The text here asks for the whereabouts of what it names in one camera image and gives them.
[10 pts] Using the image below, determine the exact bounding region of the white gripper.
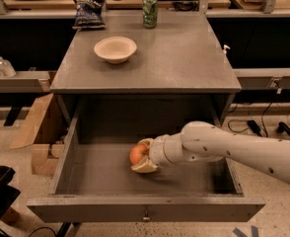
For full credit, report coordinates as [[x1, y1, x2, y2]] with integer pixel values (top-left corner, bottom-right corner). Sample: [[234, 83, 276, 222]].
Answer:
[[131, 133, 184, 174]]

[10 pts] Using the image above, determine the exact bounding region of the orange fruit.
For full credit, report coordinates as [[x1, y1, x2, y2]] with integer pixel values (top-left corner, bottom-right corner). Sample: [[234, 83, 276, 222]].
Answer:
[[129, 144, 149, 165]]

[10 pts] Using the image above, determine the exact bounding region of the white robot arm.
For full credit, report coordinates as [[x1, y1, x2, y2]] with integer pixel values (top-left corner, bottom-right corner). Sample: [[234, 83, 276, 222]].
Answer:
[[129, 121, 290, 184]]

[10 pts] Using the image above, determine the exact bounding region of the open grey top drawer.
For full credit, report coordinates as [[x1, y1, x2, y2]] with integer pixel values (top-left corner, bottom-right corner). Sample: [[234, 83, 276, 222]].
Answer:
[[27, 96, 266, 224]]

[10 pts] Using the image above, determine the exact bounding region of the metal drawer knob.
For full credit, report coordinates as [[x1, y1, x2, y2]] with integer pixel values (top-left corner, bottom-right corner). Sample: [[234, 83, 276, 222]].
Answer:
[[142, 210, 151, 222]]

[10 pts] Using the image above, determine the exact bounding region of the grey cabinet with counter top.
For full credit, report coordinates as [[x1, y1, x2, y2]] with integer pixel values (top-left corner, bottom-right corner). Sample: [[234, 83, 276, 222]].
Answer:
[[50, 10, 241, 119]]

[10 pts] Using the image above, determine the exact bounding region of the brown cardboard box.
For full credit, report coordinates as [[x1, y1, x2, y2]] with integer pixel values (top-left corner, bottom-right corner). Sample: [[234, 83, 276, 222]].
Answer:
[[9, 70, 66, 178]]

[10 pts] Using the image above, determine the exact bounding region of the black power adapter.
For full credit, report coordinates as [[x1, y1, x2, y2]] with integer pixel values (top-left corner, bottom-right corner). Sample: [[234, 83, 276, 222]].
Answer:
[[247, 119, 261, 136]]

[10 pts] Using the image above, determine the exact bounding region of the white ceramic bowl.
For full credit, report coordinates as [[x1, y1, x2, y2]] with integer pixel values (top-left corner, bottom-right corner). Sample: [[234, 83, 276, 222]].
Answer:
[[94, 37, 137, 64]]

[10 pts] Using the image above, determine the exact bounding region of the small white pump bottle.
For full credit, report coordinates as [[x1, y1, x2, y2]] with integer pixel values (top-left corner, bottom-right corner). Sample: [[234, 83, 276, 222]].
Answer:
[[223, 44, 231, 54]]

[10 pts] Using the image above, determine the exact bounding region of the black stand leg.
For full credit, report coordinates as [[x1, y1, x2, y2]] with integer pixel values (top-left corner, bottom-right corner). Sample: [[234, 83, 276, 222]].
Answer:
[[277, 121, 290, 136]]

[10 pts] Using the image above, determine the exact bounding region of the green soda can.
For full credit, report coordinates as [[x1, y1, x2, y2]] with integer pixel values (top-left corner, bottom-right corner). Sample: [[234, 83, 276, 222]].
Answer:
[[142, 0, 158, 28]]

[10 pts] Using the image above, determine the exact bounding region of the blue chip bag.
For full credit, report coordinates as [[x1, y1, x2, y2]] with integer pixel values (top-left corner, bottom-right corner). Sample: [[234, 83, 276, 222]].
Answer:
[[73, 0, 106, 30]]

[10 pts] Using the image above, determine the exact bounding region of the clear plastic bottle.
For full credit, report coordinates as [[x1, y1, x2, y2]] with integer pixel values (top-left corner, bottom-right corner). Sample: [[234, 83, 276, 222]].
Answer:
[[0, 55, 16, 78]]

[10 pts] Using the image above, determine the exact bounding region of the black power cable on floor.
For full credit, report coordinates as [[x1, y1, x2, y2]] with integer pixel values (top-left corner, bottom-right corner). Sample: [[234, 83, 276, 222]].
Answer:
[[227, 99, 276, 138]]

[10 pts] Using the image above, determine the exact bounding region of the grey shelf rail left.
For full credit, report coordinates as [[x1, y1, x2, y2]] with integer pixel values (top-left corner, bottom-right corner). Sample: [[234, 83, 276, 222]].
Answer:
[[0, 71, 50, 93]]

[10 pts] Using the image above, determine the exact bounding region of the grey shelf rail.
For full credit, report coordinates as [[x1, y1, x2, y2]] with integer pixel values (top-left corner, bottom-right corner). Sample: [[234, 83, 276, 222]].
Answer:
[[234, 68, 290, 90], [0, 71, 50, 93]]

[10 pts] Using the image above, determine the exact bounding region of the grey shelf rail right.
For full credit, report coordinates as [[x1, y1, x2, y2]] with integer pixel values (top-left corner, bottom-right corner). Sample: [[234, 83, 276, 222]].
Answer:
[[234, 68, 290, 90]]

